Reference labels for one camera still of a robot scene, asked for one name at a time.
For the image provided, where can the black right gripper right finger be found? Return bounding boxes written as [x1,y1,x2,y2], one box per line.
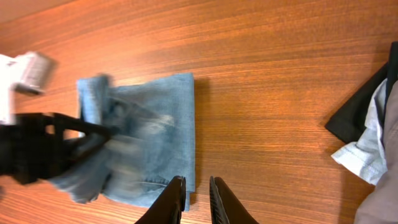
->
[210,176,259,224]

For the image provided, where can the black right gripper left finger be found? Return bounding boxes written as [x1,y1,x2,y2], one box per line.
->
[136,176,186,224]

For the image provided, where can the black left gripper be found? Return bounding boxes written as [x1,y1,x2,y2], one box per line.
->
[1,113,111,184]

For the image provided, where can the light blue denim jeans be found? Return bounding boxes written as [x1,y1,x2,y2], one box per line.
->
[51,73,195,207]

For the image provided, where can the light blue cloth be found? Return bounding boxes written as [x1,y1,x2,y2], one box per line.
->
[331,80,387,185]

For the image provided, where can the grey folded trousers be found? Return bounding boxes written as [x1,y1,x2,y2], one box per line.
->
[354,83,397,224]

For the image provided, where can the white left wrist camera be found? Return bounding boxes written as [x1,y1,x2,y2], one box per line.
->
[1,52,56,125]

